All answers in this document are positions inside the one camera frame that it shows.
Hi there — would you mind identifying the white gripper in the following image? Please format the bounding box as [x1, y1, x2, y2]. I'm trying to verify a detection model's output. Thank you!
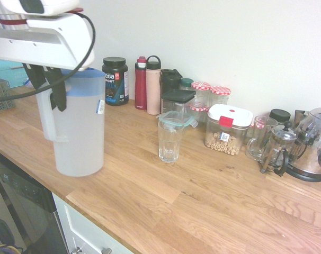
[0, 12, 96, 112]

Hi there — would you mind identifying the translucent pitcher with blue lid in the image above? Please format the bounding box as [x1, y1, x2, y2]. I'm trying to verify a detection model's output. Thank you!
[35, 67, 106, 178]

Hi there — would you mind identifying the red water bottle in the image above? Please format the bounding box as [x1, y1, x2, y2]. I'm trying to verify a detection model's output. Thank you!
[135, 56, 148, 111]

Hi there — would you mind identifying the teal bread box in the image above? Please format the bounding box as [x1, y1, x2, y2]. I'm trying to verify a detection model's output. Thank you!
[0, 59, 32, 88]

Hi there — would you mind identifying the grey plastic cutlery basket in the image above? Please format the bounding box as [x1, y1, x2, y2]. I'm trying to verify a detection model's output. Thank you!
[0, 76, 16, 111]

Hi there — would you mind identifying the black protein powder tub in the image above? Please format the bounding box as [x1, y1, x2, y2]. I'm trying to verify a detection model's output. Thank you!
[102, 57, 130, 107]

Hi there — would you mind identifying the pink bottle with black cap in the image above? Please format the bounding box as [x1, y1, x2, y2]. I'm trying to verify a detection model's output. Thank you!
[146, 55, 162, 116]

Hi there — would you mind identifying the stainless black dishwasher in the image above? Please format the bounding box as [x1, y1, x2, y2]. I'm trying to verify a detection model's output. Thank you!
[0, 147, 69, 254]

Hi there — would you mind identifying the black shaker bottle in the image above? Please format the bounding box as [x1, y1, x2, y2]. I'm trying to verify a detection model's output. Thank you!
[159, 68, 183, 96]

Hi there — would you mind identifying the black tripod leg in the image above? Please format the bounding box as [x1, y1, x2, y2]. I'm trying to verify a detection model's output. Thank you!
[0, 164, 29, 241]

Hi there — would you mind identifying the clear container black square lid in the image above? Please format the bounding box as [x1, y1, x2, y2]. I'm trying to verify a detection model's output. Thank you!
[161, 89, 197, 117]

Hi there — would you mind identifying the glass container teal clip lid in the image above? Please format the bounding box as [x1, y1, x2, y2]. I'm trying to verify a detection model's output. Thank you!
[156, 111, 199, 130]

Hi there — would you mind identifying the clear faceted drinking glass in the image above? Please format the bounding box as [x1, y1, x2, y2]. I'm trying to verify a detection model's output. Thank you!
[157, 120, 184, 164]

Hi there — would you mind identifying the glass jar with green lid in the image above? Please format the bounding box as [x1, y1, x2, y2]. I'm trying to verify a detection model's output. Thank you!
[179, 78, 194, 92]

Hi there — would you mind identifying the white cabinet drawer front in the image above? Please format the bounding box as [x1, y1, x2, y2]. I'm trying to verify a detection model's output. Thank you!
[51, 192, 136, 254]

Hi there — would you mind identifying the small jar red checkered lid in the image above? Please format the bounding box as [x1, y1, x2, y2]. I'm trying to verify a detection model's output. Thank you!
[189, 103, 210, 124]
[248, 117, 268, 131]

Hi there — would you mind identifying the tall jar red checkered lid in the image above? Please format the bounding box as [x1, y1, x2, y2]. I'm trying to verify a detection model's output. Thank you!
[191, 81, 212, 107]
[209, 85, 232, 108]

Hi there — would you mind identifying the cereal container white red lid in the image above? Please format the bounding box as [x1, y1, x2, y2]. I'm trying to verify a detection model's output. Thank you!
[204, 104, 254, 157]

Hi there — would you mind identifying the clear glass mug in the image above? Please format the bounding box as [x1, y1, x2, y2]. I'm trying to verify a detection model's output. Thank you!
[245, 115, 279, 162]

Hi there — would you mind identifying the jar with black round lid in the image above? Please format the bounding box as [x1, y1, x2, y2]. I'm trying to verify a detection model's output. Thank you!
[269, 108, 292, 125]

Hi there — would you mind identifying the glass French press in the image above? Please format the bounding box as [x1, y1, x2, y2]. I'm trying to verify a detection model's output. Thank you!
[260, 121, 299, 177]

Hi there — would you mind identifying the chrome electric kettle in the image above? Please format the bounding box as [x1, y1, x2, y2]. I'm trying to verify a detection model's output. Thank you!
[286, 102, 321, 184]

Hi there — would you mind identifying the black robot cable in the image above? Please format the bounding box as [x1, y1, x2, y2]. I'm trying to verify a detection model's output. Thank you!
[0, 12, 96, 103]

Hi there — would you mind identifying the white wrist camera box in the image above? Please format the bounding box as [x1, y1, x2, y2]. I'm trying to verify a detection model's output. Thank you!
[0, 0, 81, 17]

